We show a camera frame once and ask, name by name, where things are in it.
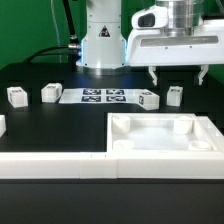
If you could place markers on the white sheet with tag markers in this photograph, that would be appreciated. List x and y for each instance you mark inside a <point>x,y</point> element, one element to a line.
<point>98,96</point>

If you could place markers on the white U-shaped obstacle fence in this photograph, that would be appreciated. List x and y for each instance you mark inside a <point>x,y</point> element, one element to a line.
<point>112,165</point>

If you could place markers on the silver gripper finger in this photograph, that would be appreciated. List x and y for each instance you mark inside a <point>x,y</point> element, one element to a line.
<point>152,72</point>
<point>203,71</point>

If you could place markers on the white square table top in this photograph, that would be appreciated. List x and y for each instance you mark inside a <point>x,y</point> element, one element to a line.
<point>138,132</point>

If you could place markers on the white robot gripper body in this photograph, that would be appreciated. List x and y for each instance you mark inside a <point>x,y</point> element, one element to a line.
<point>175,35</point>

